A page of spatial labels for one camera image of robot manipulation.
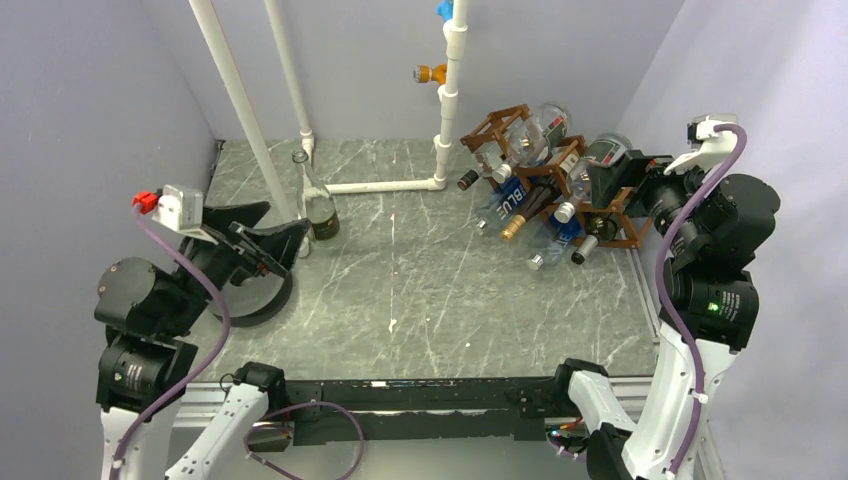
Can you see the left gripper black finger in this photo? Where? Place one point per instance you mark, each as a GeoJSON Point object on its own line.
{"type": "Point", "coordinates": [219, 218]}
{"type": "Point", "coordinates": [273, 249]}

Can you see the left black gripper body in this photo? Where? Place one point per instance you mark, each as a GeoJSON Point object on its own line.
{"type": "Point", "coordinates": [220, 260]}

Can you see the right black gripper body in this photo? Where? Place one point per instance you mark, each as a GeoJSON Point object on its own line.
{"type": "Point", "coordinates": [659, 194]}

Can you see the clear bottle dark label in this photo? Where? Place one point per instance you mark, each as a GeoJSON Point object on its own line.
{"type": "Point", "coordinates": [607, 149]}

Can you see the clear bottle red green label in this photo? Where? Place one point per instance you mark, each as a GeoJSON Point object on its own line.
{"type": "Point", "coordinates": [532, 141]}

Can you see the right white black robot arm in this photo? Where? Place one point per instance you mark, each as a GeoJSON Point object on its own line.
{"type": "Point", "coordinates": [709, 308]}

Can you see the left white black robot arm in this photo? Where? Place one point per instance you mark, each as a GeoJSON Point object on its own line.
{"type": "Point", "coordinates": [147, 313]}

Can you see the dark bottle silver cap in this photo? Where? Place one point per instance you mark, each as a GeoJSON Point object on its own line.
{"type": "Point", "coordinates": [598, 229]}

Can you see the standing clear empty bottle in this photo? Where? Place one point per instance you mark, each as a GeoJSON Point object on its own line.
{"type": "Point", "coordinates": [315, 201]}

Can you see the dark bottle gold cap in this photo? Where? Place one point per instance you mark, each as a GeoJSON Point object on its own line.
{"type": "Point", "coordinates": [539, 198]}

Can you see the lower blue clear bottle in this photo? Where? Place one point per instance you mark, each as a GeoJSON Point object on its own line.
{"type": "Point", "coordinates": [550, 243]}

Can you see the blue labelled clear bottle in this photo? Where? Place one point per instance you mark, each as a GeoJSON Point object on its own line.
{"type": "Point", "coordinates": [493, 214]}

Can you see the brown wooden wine rack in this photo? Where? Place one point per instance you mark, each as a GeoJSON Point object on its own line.
{"type": "Point", "coordinates": [488, 143]}

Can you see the slanted white pvc pipe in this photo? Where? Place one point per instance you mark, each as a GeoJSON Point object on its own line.
{"type": "Point", "coordinates": [214, 36]}

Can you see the orange valve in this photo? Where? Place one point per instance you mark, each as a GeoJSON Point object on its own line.
{"type": "Point", "coordinates": [427, 74]}

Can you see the blue valve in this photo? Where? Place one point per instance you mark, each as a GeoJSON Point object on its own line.
{"type": "Point", "coordinates": [445, 9]}

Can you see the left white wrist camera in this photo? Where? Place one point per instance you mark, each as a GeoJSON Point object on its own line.
{"type": "Point", "coordinates": [178, 208]}

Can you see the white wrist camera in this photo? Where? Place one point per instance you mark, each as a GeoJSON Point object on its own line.
{"type": "Point", "coordinates": [178, 208]}
{"type": "Point", "coordinates": [708, 147]}

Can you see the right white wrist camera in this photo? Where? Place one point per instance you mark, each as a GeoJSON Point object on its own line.
{"type": "Point", "coordinates": [708, 147]}

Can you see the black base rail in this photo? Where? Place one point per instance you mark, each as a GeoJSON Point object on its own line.
{"type": "Point", "coordinates": [318, 412]}

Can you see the white pvc pipe frame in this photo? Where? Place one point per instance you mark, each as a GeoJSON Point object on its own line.
{"type": "Point", "coordinates": [455, 34]}

